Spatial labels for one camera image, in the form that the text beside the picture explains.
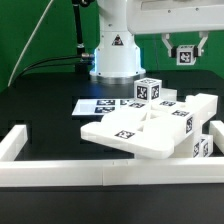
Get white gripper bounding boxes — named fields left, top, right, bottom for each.
left=126, top=0, right=224, bottom=58

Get white chair backrest frame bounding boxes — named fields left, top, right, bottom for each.
left=80, top=93, right=218, bottom=159

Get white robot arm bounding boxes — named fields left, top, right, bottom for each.
left=90, top=0, right=224, bottom=84

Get white U-shaped obstacle fence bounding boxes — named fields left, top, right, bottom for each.
left=0, top=125, right=224, bottom=187

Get black cables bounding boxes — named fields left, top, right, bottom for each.
left=14, top=53, right=96, bottom=79

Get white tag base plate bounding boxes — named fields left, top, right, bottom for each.
left=72, top=99, right=133, bottom=116

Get black camera pole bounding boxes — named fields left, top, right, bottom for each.
left=71, top=0, right=85, bottom=55

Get white cable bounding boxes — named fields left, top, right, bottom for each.
left=6, top=0, right=54, bottom=88

